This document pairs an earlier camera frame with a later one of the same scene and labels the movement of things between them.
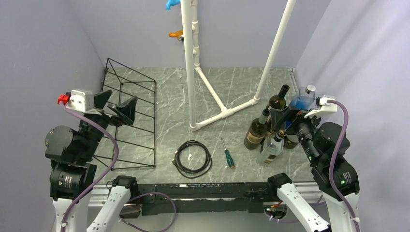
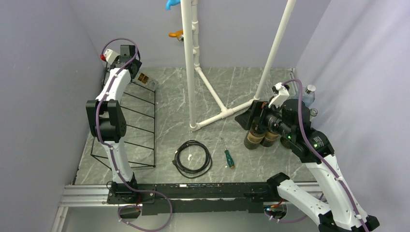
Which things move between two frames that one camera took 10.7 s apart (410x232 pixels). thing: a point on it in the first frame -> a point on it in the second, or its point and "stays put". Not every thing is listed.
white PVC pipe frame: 226,112 stays put
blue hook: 171,2 stays put
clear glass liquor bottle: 271,146 -> 146,80
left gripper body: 103,120 -> 138,65
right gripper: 277,116 -> 261,110
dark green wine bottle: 256,131 stays put
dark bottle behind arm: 288,144 stays put
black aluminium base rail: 206,198 stays put
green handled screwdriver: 229,159 stays put
